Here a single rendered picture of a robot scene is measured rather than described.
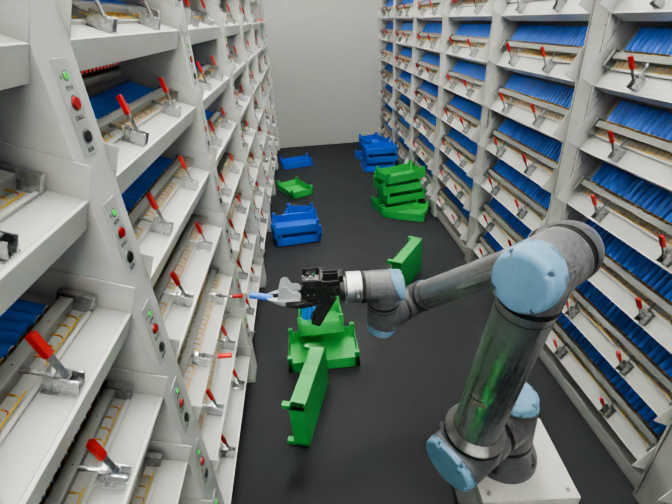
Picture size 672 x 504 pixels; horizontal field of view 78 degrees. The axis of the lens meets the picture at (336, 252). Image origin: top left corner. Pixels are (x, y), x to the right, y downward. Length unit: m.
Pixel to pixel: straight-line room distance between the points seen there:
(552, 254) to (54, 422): 0.73
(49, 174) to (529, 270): 0.71
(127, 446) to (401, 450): 1.01
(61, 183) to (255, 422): 1.23
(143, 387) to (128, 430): 0.08
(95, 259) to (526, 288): 0.68
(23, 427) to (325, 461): 1.11
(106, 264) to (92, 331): 0.10
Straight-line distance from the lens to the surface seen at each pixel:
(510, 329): 0.84
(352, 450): 1.57
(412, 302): 1.26
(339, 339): 1.94
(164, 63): 1.30
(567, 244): 0.79
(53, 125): 0.64
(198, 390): 1.10
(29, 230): 0.58
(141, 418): 0.82
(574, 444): 1.73
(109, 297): 0.73
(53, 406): 0.61
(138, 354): 0.79
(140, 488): 0.96
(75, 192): 0.65
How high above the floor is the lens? 1.29
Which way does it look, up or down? 30 degrees down
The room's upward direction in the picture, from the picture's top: 4 degrees counter-clockwise
